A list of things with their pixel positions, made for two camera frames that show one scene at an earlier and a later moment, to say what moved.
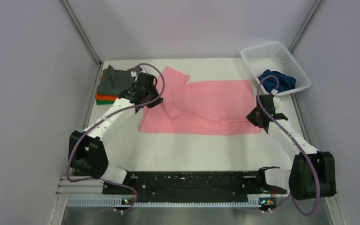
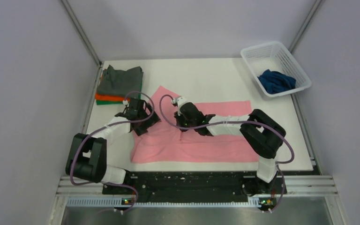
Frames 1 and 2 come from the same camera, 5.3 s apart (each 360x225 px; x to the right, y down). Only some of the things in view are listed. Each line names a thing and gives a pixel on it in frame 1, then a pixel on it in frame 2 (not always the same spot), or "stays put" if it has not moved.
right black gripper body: (253, 116) -> (182, 121)
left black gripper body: (153, 94) -> (143, 115)
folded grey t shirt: (112, 81) stays put
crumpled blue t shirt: (286, 82) stays put
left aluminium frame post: (81, 31) stays put
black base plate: (251, 183) stays put
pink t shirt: (211, 108) -> (165, 142)
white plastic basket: (273, 56) stays put
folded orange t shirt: (100, 97) stays put
